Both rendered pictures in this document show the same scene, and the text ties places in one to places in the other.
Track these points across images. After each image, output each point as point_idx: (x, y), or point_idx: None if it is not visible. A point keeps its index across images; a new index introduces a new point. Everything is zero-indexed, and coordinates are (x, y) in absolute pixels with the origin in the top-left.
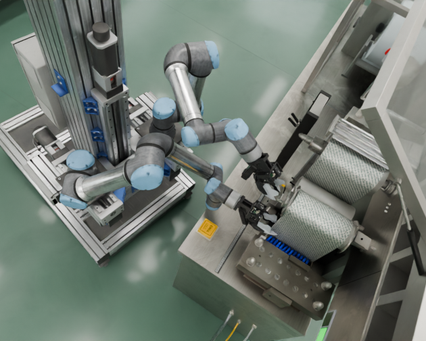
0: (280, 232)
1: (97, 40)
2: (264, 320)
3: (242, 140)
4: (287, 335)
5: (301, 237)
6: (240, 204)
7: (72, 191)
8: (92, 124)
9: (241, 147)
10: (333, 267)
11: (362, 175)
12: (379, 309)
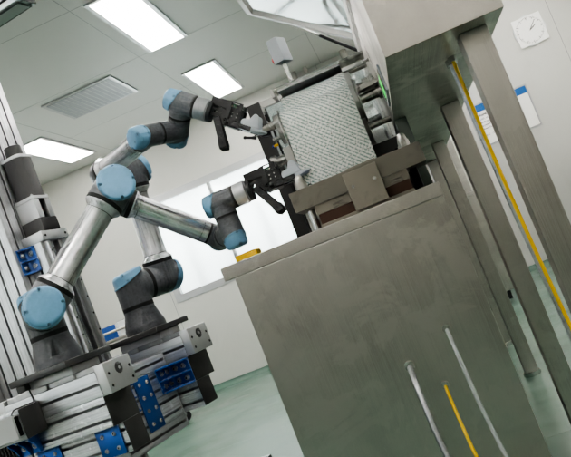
0: (314, 167)
1: (12, 155)
2: (411, 257)
3: (181, 93)
4: (455, 241)
5: (327, 140)
6: (247, 178)
7: (36, 285)
8: None
9: (185, 98)
10: None
11: (327, 83)
12: None
